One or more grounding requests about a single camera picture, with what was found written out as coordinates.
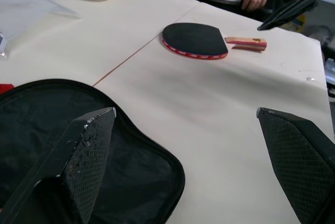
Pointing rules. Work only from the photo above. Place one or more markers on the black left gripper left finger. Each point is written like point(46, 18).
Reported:
point(78, 161)

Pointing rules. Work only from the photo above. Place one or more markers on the clear plastic bag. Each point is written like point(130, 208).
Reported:
point(28, 6)

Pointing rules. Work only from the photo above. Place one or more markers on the red cloth item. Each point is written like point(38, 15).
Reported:
point(5, 88)

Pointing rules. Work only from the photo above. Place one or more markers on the black zippered paddle case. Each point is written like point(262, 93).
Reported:
point(144, 171)

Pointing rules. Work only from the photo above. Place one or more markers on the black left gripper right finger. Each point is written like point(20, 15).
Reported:
point(301, 161)

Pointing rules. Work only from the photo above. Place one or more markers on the yellow background object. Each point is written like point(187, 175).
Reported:
point(301, 23)

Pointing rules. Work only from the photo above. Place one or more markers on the black rubber table tennis paddle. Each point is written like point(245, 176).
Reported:
point(193, 38)

